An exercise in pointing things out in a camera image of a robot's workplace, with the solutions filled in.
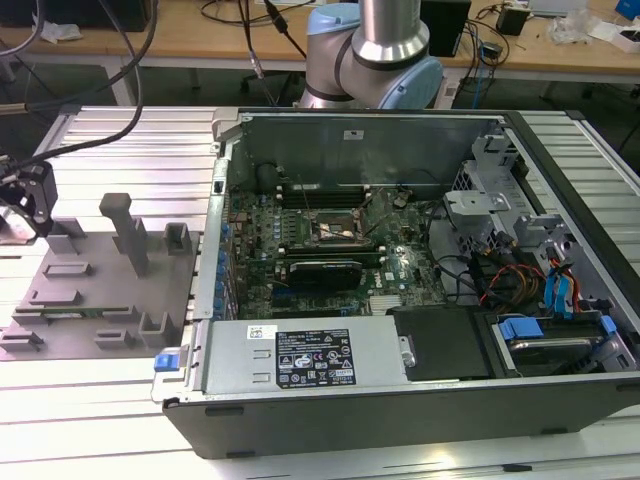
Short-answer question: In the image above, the metal socket cover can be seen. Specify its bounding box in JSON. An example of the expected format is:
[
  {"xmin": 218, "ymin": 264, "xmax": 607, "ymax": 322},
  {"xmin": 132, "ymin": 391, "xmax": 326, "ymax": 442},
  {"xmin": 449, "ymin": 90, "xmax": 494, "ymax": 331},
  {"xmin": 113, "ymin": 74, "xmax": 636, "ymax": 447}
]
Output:
[{"xmin": 357, "ymin": 190, "xmax": 394, "ymax": 237}]

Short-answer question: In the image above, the CPU socket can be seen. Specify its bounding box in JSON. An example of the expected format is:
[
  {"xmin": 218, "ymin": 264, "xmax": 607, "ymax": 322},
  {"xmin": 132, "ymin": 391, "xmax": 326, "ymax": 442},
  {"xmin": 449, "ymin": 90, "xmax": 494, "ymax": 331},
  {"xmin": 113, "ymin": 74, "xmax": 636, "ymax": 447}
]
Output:
[{"xmin": 309, "ymin": 207, "xmax": 369, "ymax": 246}]

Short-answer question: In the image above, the grey parts rack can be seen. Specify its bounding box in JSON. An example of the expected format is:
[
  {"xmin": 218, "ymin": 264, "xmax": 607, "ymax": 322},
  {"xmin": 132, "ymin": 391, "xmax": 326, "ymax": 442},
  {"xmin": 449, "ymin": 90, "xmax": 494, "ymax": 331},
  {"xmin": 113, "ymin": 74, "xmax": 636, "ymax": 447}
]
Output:
[{"xmin": 0, "ymin": 192, "xmax": 201, "ymax": 361}]

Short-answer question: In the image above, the green RAM stick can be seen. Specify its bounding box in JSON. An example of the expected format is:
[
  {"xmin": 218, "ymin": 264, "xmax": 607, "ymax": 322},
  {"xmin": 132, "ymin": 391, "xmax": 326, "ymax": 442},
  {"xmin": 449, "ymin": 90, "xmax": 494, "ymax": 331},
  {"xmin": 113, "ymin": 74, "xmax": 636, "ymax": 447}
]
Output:
[{"xmin": 41, "ymin": 306, "xmax": 105, "ymax": 320}]

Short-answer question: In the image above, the black desktop device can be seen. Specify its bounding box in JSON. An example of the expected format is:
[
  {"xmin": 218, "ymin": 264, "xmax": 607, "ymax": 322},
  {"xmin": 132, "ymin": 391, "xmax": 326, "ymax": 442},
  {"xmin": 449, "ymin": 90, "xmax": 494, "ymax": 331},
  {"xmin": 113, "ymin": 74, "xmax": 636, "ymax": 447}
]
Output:
[{"xmin": 0, "ymin": 0, "xmax": 151, "ymax": 31}]

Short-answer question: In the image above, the wooden desk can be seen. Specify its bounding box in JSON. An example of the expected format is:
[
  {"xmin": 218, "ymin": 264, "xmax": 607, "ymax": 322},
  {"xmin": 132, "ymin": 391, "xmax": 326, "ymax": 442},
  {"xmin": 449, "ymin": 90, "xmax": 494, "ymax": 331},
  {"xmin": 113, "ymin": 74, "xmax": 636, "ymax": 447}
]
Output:
[{"xmin": 0, "ymin": 9, "xmax": 640, "ymax": 76}]

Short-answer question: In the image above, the blue case latch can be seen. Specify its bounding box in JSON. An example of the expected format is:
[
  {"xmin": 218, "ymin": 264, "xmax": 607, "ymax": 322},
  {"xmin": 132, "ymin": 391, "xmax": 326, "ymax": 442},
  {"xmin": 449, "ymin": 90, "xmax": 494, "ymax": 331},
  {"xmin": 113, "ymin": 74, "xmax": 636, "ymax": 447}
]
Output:
[{"xmin": 153, "ymin": 351, "xmax": 180, "ymax": 375}]

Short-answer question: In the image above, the silver power supply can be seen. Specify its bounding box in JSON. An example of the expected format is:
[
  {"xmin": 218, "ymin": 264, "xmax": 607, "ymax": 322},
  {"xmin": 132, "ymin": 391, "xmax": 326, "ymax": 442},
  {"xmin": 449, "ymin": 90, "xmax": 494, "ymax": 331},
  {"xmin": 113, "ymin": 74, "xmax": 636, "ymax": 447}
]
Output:
[{"xmin": 202, "ymin": 319, "xmax": 406, "ymax": 401}]

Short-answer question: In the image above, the black RAM slot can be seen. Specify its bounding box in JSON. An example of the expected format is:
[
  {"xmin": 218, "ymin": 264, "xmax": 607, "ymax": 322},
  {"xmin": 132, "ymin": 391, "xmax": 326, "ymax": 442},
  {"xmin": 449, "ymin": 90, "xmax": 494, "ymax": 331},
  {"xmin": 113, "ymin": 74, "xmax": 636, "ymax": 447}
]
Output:
[
  {"xmin": 277, "ymin": 194, "xmax": 371, "ymax": 203},
  {"xmin": 277, "ymin": 181, "xmax": 371, "ymax": 191},
  {"xmin": 277, "ymin": 188, "xmax": 371, "ymax": 197},
  {"xmin": 278, "ymin": 248, "xmax": 387, "ymax": 256},
  {"xmin": 278, "ymin": 258, "xmax": 387, "ymax": 269},
  {"xmin": 278, "ymin": 243, "xmax": 387, "ymax": 251},
  {"xmin": 278, "ymin": 253, "xmax": 387, "ymax": 262},
  {"xmin": 278, "ymin": 200, "xmax": 371, "ymax": 210}
]

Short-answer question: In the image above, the black graphics card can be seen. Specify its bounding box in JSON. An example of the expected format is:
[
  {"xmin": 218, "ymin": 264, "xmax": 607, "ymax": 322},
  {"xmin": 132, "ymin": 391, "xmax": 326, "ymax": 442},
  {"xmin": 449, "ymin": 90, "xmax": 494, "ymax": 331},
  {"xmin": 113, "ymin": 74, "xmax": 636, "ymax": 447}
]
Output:
[{"xmin": 287, "ymin": 257, "xmax": 364, "ymax": 291}]

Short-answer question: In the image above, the silver finned heatsink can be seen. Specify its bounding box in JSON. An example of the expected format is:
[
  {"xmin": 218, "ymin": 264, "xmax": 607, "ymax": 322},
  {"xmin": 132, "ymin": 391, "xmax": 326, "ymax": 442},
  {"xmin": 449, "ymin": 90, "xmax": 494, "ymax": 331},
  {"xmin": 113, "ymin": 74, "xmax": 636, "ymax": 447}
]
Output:
[{"xmin": 366, "ymin": 293, "xmax": 402, "ymax": 315}]

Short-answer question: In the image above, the green motherboard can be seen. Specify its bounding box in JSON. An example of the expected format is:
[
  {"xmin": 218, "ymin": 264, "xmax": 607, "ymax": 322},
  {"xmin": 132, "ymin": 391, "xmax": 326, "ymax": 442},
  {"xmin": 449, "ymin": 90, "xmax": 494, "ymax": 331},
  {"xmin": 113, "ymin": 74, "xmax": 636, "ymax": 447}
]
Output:
[{"xmin": 227, "ymin": 189, "xmax": 446, "ymax": 319}]

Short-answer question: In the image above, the black and silver PC case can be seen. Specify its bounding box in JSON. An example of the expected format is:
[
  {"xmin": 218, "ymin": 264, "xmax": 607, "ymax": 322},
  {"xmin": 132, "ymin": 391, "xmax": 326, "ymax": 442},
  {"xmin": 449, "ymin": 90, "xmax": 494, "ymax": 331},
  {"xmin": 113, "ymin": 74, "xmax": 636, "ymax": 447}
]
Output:
[{"xmin": 149, "ymin": 107, "xmax": 640, "ymax": 459}]

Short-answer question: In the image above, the silver disk bay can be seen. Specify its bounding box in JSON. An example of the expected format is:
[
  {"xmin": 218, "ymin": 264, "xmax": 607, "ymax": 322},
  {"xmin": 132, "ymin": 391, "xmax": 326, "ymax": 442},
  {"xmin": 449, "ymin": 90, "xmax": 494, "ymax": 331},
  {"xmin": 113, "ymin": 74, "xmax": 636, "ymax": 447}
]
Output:
[{"xmin": 442, "ymin": 132, "xmax": 531, "ymax": 256}]

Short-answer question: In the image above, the tall black box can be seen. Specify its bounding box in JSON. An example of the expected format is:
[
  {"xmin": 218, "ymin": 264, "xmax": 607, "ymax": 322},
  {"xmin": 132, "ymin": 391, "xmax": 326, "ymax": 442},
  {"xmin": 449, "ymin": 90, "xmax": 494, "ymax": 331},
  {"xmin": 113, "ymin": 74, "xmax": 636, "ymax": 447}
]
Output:
[{"xmin": 424, "ymin": 0, "xmax": 474, "ymax": 59}]

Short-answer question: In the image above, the small black adapter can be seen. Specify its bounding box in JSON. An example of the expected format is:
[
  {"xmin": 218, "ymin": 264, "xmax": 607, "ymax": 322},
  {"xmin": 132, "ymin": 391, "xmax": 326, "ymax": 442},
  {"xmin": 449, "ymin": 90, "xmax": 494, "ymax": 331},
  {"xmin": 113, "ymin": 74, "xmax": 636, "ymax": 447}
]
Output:
[{"xmin": 497, "ymin": 7, "xmax": 529, "ymax": 36}]

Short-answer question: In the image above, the hard disk in blue carrier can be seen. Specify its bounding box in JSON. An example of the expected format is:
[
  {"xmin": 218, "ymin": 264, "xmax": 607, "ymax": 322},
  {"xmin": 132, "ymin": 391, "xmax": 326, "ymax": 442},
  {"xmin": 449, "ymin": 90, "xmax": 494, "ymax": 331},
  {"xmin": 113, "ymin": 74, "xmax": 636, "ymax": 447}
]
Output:
[{"xmin": 492, "ymin": 313, "xmax": 617, "ymax": 377}]

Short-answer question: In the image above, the clear plastic bag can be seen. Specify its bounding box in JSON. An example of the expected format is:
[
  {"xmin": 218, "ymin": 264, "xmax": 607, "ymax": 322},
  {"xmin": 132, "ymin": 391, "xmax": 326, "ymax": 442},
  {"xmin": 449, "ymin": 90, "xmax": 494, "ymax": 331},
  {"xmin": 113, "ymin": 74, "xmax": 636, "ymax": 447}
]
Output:
[{"xmin": 546, "ymin": 8, "xmax": 592, "ymax": 45}]

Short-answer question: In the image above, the white cardboard box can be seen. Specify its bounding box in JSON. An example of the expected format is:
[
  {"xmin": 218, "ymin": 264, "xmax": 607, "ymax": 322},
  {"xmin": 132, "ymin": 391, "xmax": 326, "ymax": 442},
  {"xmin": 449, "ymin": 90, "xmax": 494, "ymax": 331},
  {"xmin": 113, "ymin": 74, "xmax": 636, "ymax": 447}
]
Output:
[{"xmin": 589, "ymin": 14, "xmax": 640, "ymax": 52}]

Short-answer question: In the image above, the thick black cable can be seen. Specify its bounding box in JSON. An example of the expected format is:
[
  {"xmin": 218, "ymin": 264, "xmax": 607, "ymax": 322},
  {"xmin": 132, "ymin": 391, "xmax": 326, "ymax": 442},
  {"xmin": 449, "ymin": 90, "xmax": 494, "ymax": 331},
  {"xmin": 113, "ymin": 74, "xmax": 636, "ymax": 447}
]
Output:
[{"xmin": 0, "ymin": 0, "xmax": 161, "ymax": 171}]

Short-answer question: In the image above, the black cable with connector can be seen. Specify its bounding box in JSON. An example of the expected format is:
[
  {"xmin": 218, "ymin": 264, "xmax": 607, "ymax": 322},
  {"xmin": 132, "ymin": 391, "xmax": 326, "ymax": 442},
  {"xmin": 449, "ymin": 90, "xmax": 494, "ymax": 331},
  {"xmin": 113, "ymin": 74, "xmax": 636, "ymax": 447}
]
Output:
[{"xmin": 262, "ymin": 0, "xmax": 309, "ymax": 59}]

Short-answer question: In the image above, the black plastic duct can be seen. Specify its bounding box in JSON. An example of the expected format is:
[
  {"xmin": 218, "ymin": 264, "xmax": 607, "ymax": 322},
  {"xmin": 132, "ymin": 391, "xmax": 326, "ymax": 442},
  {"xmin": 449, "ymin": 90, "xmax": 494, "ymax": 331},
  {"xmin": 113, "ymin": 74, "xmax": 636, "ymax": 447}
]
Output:
[{"xmin": 392, "ymin": 307, "xmax": 496, "ymax": 384}]

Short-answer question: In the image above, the red and yellow wire bundle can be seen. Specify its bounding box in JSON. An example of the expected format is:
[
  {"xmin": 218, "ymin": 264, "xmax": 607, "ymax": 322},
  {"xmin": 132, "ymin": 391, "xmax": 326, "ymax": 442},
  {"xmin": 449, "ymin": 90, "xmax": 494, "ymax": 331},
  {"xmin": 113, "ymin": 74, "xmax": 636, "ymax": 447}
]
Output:
[{"xmin": 478, "ymin": 263, "xmax": 545, "ymax": 307}]

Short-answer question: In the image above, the blue flat wire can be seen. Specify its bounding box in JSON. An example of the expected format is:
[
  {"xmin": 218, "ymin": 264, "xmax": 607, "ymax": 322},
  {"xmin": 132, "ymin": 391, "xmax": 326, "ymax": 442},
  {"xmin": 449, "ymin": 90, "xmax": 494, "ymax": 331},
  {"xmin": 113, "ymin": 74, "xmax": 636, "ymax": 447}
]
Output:
[
  {"xmin": 543, "ymin": 266, "xmax": 564, "ymax": 321},
  {"xmin": 561, "ymin": 268, "xmax": 582, "ymax": 320}
]

